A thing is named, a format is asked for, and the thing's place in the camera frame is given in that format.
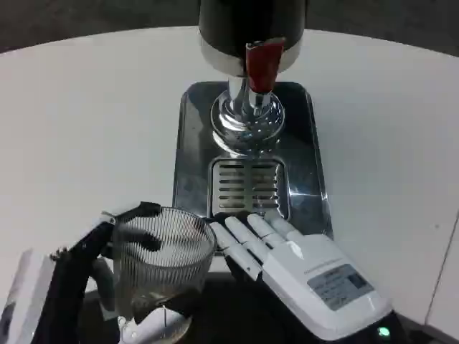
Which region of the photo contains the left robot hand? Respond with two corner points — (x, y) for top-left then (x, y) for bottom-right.
(0, 201), (194, 344)

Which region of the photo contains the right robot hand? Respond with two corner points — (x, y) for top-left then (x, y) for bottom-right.
(209, 211), (412, 344)

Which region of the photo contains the clear ribbed glass cup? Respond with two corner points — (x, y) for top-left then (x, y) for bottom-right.
(111, 205), (218, 322)

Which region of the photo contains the black robot torso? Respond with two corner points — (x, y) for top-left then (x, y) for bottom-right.
(82, 270), (359, 344)

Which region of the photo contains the slotted steel tray grid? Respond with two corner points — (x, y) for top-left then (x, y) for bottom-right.
(209, 157), (290, 219)

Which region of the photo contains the steel drip tray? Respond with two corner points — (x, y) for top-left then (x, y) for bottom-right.
(171, 81), (334, 257)

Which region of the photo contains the black steel drink dispenser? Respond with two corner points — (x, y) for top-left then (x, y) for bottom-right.
(198, 0), (306, 158)

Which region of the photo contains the red tap handle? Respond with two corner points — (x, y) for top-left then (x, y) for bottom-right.
(245, 37), (286, 93)

